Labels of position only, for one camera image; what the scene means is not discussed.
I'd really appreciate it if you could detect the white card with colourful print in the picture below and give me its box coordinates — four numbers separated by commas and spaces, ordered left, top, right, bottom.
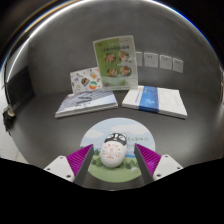
69, 66, 103, 95

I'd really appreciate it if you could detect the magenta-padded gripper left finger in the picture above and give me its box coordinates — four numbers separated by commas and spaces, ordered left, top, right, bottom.
43, 143, 95, 187

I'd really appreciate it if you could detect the grey-blue cover book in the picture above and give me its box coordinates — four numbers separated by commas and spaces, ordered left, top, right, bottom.
54, 89, 119, 119

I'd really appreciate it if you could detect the white panda-print computer mouse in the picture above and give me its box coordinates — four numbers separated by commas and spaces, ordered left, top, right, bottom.
99, 131, 128, 169

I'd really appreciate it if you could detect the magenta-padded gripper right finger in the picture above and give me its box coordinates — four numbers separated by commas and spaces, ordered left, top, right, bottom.
133, 143, 184, 186

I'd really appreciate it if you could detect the black flat panel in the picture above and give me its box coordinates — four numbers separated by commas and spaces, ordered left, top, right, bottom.
5, 64, 36, 109

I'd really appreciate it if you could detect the white book with blue band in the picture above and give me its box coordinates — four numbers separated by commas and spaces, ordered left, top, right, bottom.
121, 85, 188, 120

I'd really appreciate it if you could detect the round landscape-print mouse pad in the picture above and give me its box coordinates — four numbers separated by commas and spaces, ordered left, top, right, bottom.
79, 117, 157, 184

